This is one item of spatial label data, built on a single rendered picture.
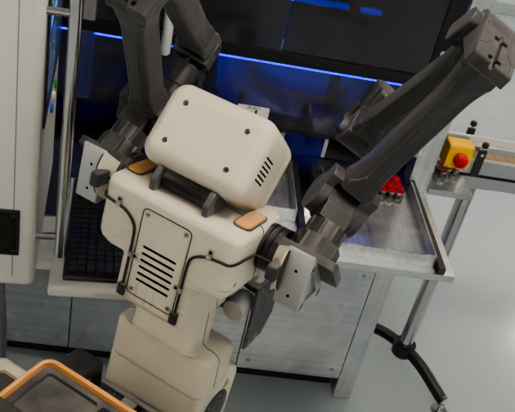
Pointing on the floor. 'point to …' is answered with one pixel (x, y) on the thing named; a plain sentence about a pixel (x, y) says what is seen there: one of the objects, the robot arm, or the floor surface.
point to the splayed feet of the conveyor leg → (414, 365)
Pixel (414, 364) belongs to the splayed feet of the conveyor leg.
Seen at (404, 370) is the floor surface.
